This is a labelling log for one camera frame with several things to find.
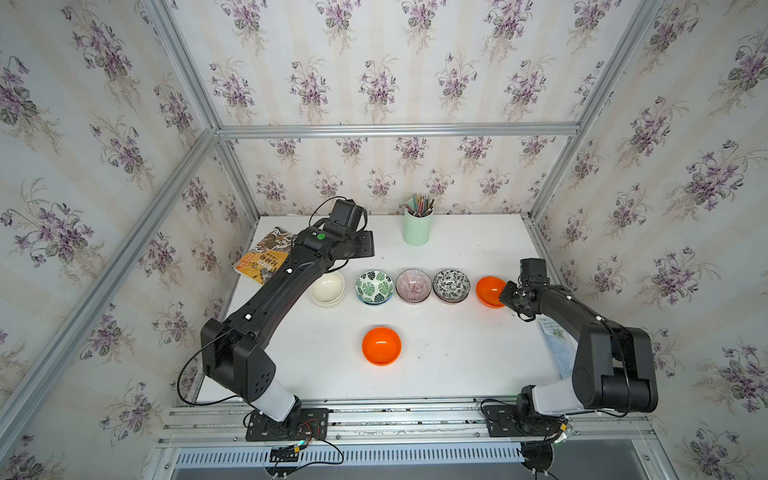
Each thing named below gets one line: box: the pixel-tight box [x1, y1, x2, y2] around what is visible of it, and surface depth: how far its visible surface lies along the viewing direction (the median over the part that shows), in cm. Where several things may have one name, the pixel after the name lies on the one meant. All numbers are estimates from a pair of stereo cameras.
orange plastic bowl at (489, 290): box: [476, 276, 507, 309], surface depth 95 cm
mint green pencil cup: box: [402, 209, 434, 247], surface depth 110 cm
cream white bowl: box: [308, 271, 346, 307], surface depth 95 cm
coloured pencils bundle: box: [405, 193, 435, 217], surface depth 106 cm
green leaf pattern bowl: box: [355, 270, 395, 306], surface depth 97 cm
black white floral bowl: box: [433, 268, 471, 303], surface depth 97 cm
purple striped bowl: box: [395, 269, 432, 303], surface depth 97 cm
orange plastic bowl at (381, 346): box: [361, 326, 402, 367], surface depth 85 cm
